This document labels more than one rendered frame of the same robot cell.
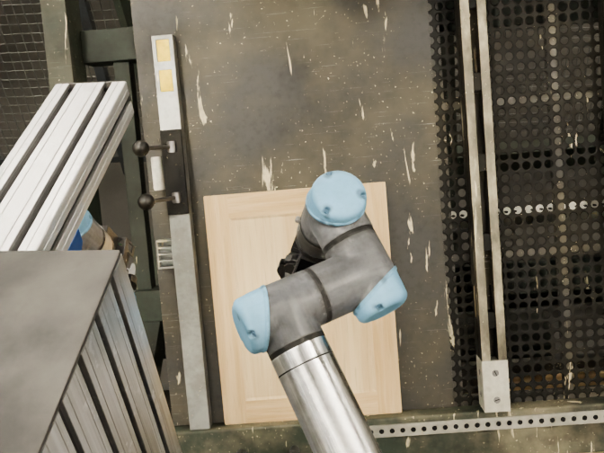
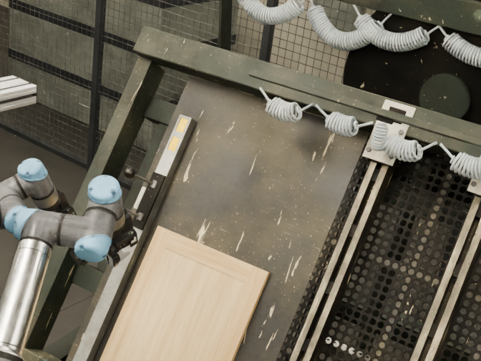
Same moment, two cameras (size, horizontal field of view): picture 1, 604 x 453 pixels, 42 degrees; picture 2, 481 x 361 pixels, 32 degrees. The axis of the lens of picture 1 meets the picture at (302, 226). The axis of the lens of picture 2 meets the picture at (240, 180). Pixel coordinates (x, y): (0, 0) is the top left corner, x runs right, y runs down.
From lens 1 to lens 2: 1.24 m
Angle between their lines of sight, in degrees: 26
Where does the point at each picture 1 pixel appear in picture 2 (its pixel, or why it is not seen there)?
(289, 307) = (39, 221)
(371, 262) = (94, 225)
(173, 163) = (149, 194)
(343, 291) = (70, 230)
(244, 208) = (177, 245)
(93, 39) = (154, 104)
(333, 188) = (101, 182)
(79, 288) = not seen: outside the picture
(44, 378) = not seen: outside the picture
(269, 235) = (181, 270)
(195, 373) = (91, 334)
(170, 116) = (164, 165)
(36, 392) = not seen: outside the picture
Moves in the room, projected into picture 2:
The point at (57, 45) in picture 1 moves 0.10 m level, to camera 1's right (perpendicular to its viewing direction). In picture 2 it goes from (128, 96) to (151, 104)
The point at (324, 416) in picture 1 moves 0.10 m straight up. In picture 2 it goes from (15, 275) to (16, 234)
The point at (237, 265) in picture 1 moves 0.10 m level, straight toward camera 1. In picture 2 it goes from (153, 279) to (139, 294)
